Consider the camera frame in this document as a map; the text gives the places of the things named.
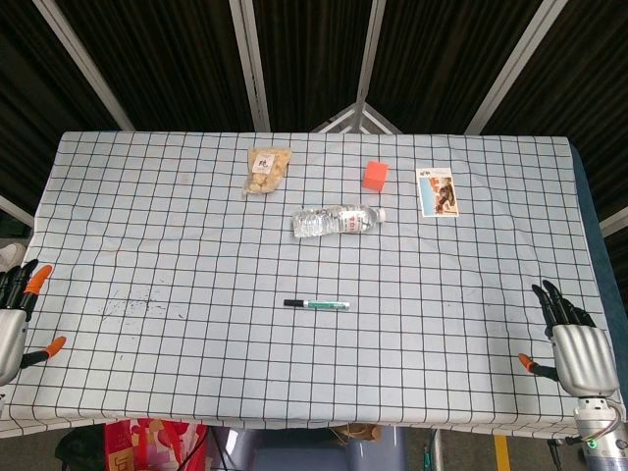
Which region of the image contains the brown paper bag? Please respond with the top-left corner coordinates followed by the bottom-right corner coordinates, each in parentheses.
top-left (331, 424), bottom-right (383, 442)

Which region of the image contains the orange cube block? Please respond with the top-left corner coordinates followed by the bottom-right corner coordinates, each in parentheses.
top-left (362, 159), bottom-right (390, 191)

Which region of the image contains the red shopping bag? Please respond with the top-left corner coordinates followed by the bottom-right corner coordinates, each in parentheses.
top-left (104, 418), bottom-right (210, 471)

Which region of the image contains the picture card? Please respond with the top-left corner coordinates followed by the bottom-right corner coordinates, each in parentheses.
top-left (415, 167), bottom-right (461, 218)

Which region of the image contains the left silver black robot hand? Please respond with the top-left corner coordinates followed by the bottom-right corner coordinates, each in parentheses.
top-left (0, 259), bottom-right (68, 389)

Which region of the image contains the blue plastic chair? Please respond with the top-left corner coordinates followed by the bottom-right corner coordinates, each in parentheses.
top-left (230, 425), bottom-right (408, 471)

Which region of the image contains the clear bag of snacks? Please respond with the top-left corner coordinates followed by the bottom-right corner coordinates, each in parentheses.
top-left (240, 146), bottom-right (293, 200)

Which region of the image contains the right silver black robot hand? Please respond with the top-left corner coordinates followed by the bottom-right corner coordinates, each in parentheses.
top-left (518, 279), bottom-right (618, 397)

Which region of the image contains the white metal partition post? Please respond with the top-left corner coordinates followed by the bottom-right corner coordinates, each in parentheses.
top-left (229, 0), bottom-right (272, 132)
top-left (464, 0), bottom-right (568, 134)
top-left (353, 0), bottom-right (389, 131)
top-left (32, 0), bottom-right (134, 131)

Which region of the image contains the white sneaker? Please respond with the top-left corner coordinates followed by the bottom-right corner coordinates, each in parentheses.
top-left (0, 239), bottom-right (26, 270)

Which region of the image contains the green white marker pen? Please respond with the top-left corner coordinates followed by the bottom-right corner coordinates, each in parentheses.
top-left (302, 299), bottom-right (351, 312)

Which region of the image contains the clear plastic water bottle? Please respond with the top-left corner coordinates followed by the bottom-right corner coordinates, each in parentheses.
top-left (292, 205), bottom-right (388, 240)

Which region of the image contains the light blue checkered tablecloth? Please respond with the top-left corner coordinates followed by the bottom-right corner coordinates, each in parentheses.
top-left (0, 130), bottom-right (622, 438)

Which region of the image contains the white metal frame foot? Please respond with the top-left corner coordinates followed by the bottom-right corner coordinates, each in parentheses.
top-left (311, 101), bottom-right (403, 134)

